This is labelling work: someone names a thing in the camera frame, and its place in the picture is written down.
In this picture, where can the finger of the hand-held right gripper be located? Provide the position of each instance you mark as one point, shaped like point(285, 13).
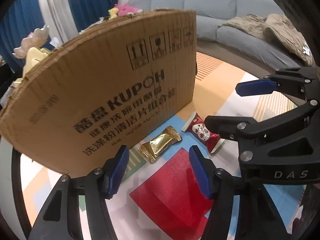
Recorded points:
point(250, 130)
point(255, 87)

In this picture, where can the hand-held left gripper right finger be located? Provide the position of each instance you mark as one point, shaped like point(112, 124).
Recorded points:
point(200, 172)

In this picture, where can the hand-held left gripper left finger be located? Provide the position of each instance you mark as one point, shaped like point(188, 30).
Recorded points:
point(120, 172)

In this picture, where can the red snack packet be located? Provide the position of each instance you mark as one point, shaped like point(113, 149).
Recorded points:
point(202, 132)

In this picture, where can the small gold candy packet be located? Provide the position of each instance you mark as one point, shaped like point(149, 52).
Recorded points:
point(160, 143)

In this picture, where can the brown cardboard box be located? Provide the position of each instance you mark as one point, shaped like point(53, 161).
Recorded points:
point(100, 92)

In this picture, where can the colourful patchwork mat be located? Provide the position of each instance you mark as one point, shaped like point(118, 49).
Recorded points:
point(175, 192)

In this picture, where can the beige quilted jacket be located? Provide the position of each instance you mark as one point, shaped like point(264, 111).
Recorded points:
point(275, 30)

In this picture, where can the grey sectional sofa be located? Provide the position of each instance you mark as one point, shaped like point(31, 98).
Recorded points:
point(212, 2)

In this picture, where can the gold plastic tray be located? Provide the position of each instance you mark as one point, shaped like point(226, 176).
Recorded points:
point(33, 57)

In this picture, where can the pink plush toy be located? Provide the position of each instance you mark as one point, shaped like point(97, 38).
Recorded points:
point(127, 9)

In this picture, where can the yellow plush toy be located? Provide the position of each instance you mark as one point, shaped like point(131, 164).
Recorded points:
point(113, 13)

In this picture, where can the lotus-shaped tiered snack stand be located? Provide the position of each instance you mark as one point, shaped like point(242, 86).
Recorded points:
point(32, 38)

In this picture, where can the blue curtain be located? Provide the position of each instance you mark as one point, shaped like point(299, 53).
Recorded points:
point(15, 35)
point(90, 2)

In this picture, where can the white sheer curtain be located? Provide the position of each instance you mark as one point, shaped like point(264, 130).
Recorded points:
point(52, 12)

